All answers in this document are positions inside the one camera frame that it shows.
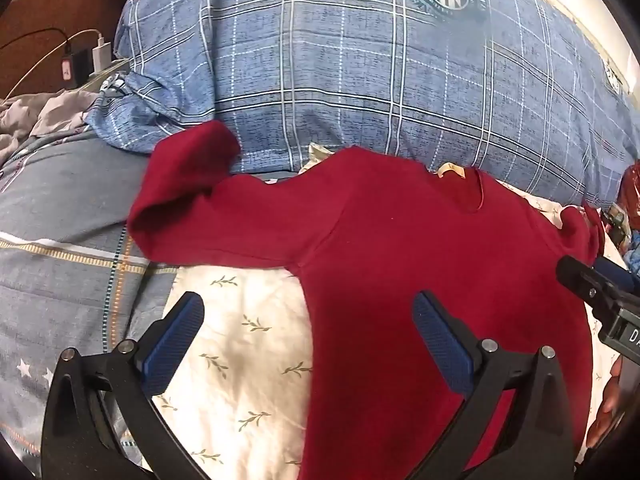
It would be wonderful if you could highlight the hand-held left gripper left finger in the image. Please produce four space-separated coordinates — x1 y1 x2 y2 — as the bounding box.
40 291 216 480

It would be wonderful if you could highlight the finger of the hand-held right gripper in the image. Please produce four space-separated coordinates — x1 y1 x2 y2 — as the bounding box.
556 255 623 318
594 257 640 293

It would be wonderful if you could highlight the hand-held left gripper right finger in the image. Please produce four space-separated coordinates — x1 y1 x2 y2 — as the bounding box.
404 290 576 480

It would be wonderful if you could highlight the red sweater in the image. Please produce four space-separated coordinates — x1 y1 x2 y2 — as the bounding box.
127 121 608 480

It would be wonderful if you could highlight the person's right hand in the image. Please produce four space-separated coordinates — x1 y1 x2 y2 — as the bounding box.
586 357 625 450

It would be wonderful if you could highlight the blue clothing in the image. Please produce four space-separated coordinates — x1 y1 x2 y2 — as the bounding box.
622 230 640 272

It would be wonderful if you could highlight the white leaf-print cloth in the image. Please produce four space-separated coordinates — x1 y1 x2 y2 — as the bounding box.
120 142 621 480

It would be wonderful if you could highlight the red plastic bag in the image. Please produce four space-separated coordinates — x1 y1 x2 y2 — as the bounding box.
617 160 640 221

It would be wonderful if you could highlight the black charger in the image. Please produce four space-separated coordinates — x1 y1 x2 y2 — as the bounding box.
60 49 96 88

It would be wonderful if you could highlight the white charger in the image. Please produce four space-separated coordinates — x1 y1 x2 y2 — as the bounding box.
92 35 113 72

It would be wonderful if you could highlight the blue plaid quilt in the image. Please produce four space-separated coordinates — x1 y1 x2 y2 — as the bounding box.
85 0 640 206

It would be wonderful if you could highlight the brown wooden headboard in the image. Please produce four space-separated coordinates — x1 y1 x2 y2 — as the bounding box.
0 0 136 101

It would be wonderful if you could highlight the white cable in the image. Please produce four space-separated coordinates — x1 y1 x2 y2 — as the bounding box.
0 30 101 101

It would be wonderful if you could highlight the black cable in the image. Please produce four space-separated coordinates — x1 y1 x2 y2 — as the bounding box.
0 29 73 56

